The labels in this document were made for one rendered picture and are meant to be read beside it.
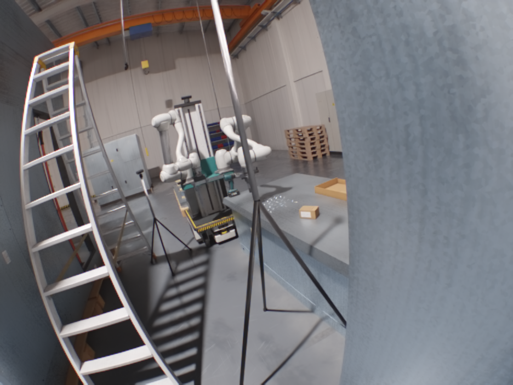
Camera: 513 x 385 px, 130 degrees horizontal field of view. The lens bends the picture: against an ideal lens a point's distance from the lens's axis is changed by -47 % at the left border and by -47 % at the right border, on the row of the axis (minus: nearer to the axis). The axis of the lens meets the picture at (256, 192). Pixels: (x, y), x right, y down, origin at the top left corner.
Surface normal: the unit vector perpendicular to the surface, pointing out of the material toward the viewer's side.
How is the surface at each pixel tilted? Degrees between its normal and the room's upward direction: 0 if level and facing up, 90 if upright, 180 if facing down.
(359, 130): 90
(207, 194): 90
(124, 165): 90
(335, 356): 0
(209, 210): 90
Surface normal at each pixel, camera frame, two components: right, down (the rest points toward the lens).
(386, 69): -0.89, 0.29
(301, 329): -0.20, -0.94
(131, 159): 0.41, 0.18
